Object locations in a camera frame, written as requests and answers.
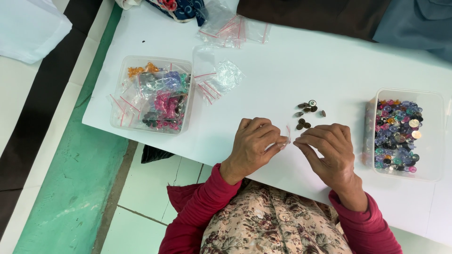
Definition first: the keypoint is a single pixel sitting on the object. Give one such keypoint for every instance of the person's left hand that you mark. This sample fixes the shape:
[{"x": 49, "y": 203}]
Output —
[{"x": 249, "y": 148}]

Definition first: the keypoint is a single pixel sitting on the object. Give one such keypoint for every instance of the person's floral garment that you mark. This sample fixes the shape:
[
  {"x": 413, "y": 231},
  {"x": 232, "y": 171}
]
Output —
[{"x": 272, "y": 222}]

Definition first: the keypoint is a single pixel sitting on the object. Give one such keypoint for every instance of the group of brown metal buttons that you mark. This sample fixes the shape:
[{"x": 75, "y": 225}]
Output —
[{"x": 307, "y": 109}]

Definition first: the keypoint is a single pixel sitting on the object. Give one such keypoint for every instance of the clear zip bags with red strips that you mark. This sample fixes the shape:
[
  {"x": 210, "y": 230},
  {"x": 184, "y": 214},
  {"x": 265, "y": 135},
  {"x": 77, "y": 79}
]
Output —
[{"x": 210, "y": 92}]

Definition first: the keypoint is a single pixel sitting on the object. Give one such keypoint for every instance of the white cloth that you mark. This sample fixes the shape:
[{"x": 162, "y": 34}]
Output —
[{"x": 28, "y": 28}]

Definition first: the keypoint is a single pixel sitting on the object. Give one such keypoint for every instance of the person's right hand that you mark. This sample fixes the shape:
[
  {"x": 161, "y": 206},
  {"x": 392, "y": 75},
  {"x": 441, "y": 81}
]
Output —
[{"x": 335, "y": 158}]

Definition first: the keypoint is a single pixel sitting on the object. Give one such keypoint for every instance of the bag of orange buttons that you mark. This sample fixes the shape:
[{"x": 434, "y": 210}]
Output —
[{"x": 136, "y": 71}]

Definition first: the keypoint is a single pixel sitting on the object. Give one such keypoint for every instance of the brown fabric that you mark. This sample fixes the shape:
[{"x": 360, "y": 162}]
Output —
[{"x": 310, "y": 16}]

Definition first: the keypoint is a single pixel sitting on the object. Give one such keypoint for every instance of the clear container of loose buttons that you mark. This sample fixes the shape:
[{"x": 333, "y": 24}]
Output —
[{"x": 432, "y": 141}]

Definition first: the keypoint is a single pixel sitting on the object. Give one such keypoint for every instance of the pile of empty zip bags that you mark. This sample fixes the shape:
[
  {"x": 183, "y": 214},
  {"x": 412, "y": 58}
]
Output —
[{"x": 229, "y": 30}]

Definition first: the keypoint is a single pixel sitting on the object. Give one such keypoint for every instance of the bag of pink buttons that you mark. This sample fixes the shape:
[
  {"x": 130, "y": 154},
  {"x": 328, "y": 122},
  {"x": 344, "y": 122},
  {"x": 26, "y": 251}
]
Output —
[{"x": 166, "y": 105}]

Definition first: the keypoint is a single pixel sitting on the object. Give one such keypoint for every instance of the clear container of bagged buttons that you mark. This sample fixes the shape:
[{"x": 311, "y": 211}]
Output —
[{"x": 122, "y": 67}]

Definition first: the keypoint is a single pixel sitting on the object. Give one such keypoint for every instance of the flat clear zip bag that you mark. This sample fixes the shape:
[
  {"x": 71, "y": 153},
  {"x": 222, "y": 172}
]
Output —
[{"x": 203, "y": 61}]

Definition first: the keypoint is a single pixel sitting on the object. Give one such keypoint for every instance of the black bag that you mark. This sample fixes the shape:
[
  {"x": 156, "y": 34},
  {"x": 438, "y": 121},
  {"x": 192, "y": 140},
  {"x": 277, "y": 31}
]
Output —
[{"x": 153, "y": 155}]

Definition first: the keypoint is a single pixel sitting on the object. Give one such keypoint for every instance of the blue-grey fabric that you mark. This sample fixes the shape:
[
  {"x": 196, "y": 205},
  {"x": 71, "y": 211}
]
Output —
[{"x": 416, "y": 24}]

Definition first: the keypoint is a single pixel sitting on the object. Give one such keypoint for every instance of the crumpled clear plastic bag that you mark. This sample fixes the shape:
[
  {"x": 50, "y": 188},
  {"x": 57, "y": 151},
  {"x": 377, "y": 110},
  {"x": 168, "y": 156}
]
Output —
[{"x": 227, "y": 76}]

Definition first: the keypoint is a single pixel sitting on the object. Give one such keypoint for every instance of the heap of colourful loose buttons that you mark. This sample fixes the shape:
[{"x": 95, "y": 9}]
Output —
[{"x": 395, "y": 134}]

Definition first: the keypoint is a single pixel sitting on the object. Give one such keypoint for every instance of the small clear zip bag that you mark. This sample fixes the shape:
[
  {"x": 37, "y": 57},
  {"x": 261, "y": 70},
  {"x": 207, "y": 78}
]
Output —
[{"x": 284, "y": 138}]

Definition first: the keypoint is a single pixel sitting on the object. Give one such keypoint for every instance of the bag of purple buttons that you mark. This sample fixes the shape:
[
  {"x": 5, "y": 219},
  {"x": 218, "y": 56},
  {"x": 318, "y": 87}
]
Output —
[{"x": 169, "y": 79}]

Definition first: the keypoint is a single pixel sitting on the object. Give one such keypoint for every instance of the empty zip bags in container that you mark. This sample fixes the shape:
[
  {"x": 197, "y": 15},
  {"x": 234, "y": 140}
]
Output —
[{"x": 123, "y": 107}]

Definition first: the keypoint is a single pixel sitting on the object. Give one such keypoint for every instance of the dark blue patterned fabric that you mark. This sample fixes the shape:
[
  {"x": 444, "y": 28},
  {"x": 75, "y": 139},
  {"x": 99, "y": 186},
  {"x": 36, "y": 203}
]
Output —
[{"x": 183, "y": 9}]

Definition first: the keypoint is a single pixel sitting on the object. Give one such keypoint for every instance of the bag of dark buttons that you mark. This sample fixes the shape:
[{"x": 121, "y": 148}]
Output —
[{"x": 152, "y": 121}]

